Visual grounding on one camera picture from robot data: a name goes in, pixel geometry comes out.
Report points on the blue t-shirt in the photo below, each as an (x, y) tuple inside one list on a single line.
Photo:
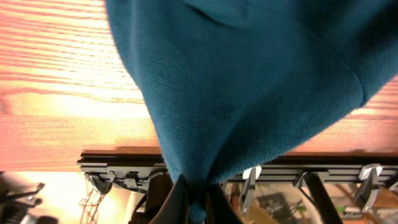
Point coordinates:
[(231, 84)]

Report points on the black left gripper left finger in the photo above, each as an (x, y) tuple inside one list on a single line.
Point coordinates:
[(175, 209)]

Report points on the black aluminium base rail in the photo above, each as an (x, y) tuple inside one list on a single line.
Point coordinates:
[(135, 169)]

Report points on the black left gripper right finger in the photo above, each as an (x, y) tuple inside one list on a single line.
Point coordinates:
[(217, 207)]

